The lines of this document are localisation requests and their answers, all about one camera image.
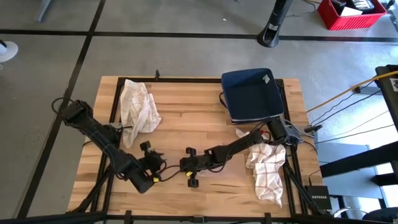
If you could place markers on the white towel with red checks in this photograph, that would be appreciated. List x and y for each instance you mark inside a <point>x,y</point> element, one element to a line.
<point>267,174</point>

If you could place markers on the white towel with grey checks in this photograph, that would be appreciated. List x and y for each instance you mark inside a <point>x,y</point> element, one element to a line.
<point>136,109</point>

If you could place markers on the black floor stand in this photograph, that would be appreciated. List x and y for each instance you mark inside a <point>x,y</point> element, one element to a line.
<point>273,25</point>

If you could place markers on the grey furniture leg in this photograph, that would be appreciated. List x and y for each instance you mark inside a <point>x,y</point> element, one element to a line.
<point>43,9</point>

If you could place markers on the white round stand base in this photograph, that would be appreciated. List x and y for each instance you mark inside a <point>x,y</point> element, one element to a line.
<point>7,52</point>

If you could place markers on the black desk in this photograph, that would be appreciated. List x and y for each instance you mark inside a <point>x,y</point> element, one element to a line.
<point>388,93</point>

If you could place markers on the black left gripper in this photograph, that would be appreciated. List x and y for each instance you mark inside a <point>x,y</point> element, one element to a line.
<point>154,161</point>

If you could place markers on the red plastic crate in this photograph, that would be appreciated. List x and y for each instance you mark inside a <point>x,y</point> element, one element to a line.
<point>348,21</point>

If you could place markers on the black metal table frame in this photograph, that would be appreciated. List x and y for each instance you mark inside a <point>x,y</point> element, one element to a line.
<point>186,80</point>

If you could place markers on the black office chair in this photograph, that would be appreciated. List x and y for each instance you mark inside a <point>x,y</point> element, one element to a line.
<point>379,216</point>

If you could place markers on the navy fabric basket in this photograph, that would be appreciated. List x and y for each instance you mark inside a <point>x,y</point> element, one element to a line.
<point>252,93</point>

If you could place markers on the black Netgear network switch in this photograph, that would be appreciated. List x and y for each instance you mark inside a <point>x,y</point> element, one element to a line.
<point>317,197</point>

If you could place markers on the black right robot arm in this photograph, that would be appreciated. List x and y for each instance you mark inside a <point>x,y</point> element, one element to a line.
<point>236,146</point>

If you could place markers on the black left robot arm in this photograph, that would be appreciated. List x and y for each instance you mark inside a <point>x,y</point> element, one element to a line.
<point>102,140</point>

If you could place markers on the black desk foot beam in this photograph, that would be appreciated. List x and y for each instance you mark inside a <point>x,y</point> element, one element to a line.
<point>357,160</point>

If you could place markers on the white box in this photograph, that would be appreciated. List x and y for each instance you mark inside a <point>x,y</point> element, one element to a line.
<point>349,12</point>

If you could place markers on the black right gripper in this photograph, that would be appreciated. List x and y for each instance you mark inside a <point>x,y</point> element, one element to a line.
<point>199,162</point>

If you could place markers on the grey power strip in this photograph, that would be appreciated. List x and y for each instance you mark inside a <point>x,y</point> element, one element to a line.
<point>368,90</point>

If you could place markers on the black device in crate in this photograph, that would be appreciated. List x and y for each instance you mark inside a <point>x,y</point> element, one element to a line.
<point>362,3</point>

